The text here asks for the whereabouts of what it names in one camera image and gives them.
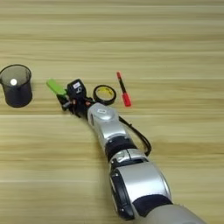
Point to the red and black marker pen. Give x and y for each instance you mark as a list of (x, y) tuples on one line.
[(126, 99)]

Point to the black mesh pen cup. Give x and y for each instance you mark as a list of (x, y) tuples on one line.
[(17, 96)]

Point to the green eraser block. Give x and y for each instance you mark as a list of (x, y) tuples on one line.
[(54, 85)]

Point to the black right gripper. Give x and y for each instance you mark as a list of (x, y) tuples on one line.
[(80, 108)]

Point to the black tape roll yellow core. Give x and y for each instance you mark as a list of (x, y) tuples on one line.
[(109, 101)]

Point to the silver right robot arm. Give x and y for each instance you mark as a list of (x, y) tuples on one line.
[(140, 180)]

